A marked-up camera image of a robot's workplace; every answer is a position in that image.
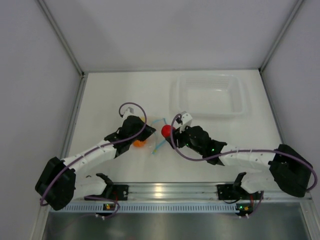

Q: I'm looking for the clear zip top bag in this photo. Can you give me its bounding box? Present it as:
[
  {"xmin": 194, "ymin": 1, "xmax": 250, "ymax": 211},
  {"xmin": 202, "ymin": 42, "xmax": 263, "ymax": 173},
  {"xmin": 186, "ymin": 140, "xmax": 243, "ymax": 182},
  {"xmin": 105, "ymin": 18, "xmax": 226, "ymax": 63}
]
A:
[{"xmin": 136, "ymin": 116, "xmax": 168, "ymax": 155}]

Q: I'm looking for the slotted cable duct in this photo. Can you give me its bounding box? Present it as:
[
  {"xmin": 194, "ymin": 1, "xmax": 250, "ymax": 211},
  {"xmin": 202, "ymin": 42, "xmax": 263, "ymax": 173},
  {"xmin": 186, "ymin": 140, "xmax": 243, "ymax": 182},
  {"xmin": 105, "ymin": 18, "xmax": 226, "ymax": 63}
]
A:
[{"xmin": 58, "ymin": 201, "xmax": 250, "ymax": 214}]

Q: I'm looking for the orange fake fruit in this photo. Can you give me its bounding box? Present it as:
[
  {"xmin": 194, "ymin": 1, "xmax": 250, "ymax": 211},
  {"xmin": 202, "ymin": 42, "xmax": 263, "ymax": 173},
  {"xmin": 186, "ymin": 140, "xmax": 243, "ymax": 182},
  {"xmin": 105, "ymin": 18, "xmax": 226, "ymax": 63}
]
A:
[{"xmin": 133, "ymin": 140, "xmax": 147, "ymax": 148}]

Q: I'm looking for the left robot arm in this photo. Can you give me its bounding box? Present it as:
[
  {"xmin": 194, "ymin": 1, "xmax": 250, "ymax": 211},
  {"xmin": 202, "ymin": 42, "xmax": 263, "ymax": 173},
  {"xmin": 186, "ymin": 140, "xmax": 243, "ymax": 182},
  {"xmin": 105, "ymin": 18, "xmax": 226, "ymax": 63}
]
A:
[{"xmin": 35, "ymin": 115, "xmax": 156, "ymax": 211}]

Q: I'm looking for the aluminium mounting rail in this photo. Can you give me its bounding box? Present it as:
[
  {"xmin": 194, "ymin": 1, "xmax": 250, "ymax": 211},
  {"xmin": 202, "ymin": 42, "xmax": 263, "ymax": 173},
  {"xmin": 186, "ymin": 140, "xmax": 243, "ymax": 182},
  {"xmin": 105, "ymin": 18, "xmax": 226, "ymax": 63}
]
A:
[{"xmin": 74, "ymin": 181, "xmax": 312, "ymax": 204}]

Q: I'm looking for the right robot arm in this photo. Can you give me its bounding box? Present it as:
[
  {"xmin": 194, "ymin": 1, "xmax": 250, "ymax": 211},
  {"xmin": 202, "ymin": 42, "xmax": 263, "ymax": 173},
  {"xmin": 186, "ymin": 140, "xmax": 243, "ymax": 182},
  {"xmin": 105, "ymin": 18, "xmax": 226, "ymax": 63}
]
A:
[{"xmin": 166, "ymin": 126, "xmax": 314, "ymax": 198}]

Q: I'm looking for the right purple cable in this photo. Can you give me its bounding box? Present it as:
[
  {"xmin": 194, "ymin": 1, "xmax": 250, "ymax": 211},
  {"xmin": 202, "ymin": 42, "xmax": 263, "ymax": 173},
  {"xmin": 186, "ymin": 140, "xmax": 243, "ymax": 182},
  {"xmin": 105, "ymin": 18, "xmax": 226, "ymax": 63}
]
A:
[{"xmin": 170, "ymin": 113, "xmax": 318, "ymax": 192}]

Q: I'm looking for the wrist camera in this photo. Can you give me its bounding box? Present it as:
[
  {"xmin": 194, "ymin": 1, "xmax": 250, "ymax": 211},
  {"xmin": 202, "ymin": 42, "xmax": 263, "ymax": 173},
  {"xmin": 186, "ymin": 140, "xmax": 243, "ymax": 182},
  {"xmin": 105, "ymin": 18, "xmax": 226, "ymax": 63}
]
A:
[
  {"xmin": 176, "ymin": 111, "xmax": 193, "ymax": 133},
  {"xmin": 122, "ymin": 107, "xmax": 135, "ymax": 120}
]

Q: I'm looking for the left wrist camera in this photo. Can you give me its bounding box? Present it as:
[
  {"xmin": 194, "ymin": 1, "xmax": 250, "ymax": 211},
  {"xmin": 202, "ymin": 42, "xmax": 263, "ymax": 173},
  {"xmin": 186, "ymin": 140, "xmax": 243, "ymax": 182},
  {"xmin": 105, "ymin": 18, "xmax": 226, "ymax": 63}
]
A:
[{"xmin": 122, "ymin": 107, "xmax": 135, "ymax": 120}]

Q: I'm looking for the clear plastic basket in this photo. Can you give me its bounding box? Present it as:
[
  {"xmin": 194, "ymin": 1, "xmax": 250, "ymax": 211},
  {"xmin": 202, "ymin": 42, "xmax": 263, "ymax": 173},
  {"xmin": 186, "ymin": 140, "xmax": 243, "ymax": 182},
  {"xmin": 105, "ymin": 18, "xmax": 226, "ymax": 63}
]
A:
[{"xmin": 173, "ymin": 73, "xmax": 248, "ymax": 118}]

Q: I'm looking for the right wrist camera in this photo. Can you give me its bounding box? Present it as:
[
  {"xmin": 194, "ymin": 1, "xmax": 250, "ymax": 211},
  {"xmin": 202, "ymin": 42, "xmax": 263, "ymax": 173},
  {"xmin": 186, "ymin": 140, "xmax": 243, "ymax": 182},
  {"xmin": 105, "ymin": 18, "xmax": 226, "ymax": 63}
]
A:
[{"xmin": 176, "ymin": 111, "xmax": 193, "ymax": 133}]

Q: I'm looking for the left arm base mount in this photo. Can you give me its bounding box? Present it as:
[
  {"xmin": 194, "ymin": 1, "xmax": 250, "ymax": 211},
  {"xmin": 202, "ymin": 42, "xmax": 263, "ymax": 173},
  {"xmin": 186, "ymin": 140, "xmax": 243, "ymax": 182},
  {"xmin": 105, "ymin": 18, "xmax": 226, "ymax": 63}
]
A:
[{"xmin": 106, "ymin": 184, "xmax": 129, "ymax": 201}]

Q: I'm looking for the red fake apple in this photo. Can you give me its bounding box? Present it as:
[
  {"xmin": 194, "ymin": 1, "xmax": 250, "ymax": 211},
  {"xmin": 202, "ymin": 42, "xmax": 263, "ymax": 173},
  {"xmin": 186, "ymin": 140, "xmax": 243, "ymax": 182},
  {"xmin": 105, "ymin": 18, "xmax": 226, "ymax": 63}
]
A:
[{"xmin": 161, "ymin": 124, "xmax": 176, "ymax": 138}]

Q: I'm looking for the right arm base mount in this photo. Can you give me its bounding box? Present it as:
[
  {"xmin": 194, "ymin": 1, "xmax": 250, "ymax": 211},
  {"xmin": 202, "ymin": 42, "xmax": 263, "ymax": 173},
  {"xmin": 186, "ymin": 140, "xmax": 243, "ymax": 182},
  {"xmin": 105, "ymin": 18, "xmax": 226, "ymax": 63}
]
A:
[{"xmin": 216, "ymin": 184, "xmax": 240, "ymax": 201}]

